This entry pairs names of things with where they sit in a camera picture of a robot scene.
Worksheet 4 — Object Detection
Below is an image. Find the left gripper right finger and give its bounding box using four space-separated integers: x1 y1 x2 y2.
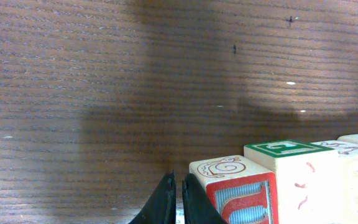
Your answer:
182 174 227 224

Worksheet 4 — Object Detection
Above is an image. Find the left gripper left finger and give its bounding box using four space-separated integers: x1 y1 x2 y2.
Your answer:
129 171 177 224

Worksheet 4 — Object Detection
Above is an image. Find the red U block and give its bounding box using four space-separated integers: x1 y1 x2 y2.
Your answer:
189 155 279 224

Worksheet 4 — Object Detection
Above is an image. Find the white block yellow side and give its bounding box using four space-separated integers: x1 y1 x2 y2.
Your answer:
244 139 343 224

